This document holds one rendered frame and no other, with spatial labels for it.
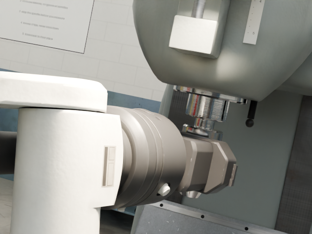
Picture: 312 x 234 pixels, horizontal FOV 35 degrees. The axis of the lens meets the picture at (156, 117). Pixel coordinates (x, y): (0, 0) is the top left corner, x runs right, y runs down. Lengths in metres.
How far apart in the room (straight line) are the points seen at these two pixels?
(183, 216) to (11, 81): 0.66
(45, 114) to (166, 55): 0.18
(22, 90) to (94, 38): 4.98
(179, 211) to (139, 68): 4.17
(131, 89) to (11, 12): 1.69
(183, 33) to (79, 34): 4.96
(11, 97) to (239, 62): 0.23
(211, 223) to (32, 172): 0.63
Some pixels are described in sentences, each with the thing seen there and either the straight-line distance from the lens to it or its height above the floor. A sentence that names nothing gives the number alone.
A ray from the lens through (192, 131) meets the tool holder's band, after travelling 0.55.
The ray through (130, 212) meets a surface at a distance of 4.33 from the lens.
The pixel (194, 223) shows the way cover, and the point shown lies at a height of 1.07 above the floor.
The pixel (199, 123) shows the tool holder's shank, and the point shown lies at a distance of 0.56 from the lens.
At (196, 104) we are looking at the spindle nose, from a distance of 0.55.
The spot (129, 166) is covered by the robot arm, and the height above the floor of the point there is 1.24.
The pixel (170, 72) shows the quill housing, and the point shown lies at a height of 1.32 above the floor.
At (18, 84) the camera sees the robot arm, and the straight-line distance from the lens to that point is 0.34.
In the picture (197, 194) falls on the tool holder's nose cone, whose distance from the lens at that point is 0.57.
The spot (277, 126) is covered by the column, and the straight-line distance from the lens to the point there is 0.93.
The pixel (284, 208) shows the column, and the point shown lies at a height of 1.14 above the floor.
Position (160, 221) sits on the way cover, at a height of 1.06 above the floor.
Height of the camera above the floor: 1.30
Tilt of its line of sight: 3 degrees down
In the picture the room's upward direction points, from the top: 11 degrees clockwise
